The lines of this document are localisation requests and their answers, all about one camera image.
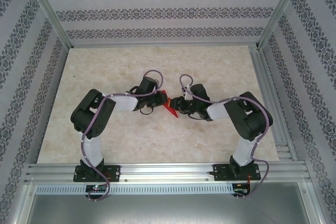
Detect red cloth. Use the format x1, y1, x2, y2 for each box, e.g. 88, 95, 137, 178
161, 90, 180, 119

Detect grey sheet metal panel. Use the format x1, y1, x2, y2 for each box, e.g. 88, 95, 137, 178
26, 194, 314, 224

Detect long grooved aluminium profile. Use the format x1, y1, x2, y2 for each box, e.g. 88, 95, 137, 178
249, 45, 299, 162

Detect black left gripper cable loop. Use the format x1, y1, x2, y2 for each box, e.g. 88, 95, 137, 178
138, 104, 155, 116

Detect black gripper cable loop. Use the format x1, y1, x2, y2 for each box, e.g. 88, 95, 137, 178
138, 104, 155, 116
186, 111, 206, 122

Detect black right gripper cable loop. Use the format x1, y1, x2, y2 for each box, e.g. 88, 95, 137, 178
186, 111, 206, 122

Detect thin aluminium frame rail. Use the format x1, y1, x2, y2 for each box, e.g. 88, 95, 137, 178
69, 43, 259, 49

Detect wide grooved aluminium rail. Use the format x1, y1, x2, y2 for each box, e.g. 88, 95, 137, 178
25, 162, 312, 184

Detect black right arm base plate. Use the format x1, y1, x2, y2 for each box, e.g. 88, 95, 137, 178
213, 163, 260, 182

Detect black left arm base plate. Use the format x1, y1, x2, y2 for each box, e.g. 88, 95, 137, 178
73, 165, 121, 183

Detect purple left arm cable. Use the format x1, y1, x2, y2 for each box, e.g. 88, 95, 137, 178
80, 69, 164, 202

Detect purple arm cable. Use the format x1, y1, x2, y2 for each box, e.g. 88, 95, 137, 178
80, 69, 164, 202
178, 73, 274, 200

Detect slotted grey cable duct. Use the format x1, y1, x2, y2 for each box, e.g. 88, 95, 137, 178
35, 184, 236, 195

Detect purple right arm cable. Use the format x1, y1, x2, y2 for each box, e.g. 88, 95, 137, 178
178, 73, 274, 200

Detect aluminium frame post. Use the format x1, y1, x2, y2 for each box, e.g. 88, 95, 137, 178
23, 0, 72, 49
258, 0, 307, 49

